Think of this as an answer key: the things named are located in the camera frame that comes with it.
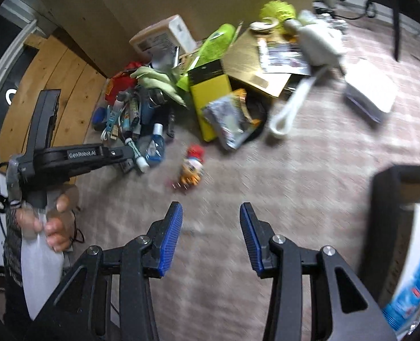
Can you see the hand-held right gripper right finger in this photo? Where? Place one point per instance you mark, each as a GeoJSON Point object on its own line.
{"type": "Point", "coordinates": [251, 241]}

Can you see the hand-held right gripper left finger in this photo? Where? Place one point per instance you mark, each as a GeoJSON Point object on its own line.
{"type": "Point", "coordinates": [167, 241]}

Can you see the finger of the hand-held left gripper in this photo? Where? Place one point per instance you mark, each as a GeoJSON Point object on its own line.
{"type": "Point", "coordinates": [119, 154]}
{"type": "Point", "coordinates": [127, 167]}

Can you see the white and green tube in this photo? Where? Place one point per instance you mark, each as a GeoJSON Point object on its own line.
{"type": "Point", "coordinates": [140, 160]}

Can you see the pale green gloves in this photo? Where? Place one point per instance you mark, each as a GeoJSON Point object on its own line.
{"type": "Point", "coordinates": [153, 78]}

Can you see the silver foil packet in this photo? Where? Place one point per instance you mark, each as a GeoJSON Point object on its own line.
{"type": "Point", "coordinates": [226, 120]}

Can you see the yellow black box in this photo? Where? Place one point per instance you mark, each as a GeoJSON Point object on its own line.
{"type": "Point", "coordinates": [210, 92]}

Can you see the black tray with cork bottom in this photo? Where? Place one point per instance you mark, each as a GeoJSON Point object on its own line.
{"type": "Point", "coordinates": [384, 191]}

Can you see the grey cardboard box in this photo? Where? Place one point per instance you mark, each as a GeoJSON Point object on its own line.
{"type": "Point", "coordinates": [414, 241]}

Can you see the person's left hand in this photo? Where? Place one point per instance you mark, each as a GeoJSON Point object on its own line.
{"type": "Point", "coordinates": [55, 231]}

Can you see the translucent blue bottle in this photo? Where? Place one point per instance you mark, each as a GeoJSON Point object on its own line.
{"type": "Point", "coordinates": [155, 145]}

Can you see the pile of small tubes and bottles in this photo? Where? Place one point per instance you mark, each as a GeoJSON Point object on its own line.
{"type": "Point", "coordinates": [132, 117]}

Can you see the small blue ball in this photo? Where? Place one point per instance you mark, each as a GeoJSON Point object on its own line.
{"type": "Point", "coordinates": [98, 117]}

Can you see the small clown toy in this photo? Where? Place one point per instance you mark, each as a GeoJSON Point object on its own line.
{"type": "Point", "coordinates": [192, 167]}

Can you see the red cloth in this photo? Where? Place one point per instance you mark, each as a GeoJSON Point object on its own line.
{"type": "Point", "coordinates": [119, 85]}

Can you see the pine wood board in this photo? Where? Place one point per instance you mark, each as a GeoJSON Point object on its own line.
{"type": "Point", "coordinates": [68, 78]}

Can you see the orange tissue box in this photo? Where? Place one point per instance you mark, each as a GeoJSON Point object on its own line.
{"type": "Point", "coordinates": [163, 37]}

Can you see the lime green duster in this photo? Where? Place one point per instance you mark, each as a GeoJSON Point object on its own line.
{"type": "Point", "coordinates": [217, 42]}

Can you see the white plastic spoon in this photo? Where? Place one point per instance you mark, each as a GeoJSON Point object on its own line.
{"type": "Point", "coordinates": [298, 97]}

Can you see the gold cardboard box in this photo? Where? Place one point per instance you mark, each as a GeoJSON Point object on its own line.
{"type": "Point", "coordinates": [245, 64]}

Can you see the white tape roll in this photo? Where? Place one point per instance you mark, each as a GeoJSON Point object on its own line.
{"type": "Point", "coordinates": [253, 25]}

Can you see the printed photo sheet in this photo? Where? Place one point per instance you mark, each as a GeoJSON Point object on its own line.
{"type": "Point", "coordinates": [284, 57]}

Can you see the small white box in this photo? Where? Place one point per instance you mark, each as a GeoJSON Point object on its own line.
{"type": "Point", "coordinates": [370, 85]}

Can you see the white instant camera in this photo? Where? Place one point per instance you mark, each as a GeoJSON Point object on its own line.
{"type": "Point", "coordinates": [316, 39]}

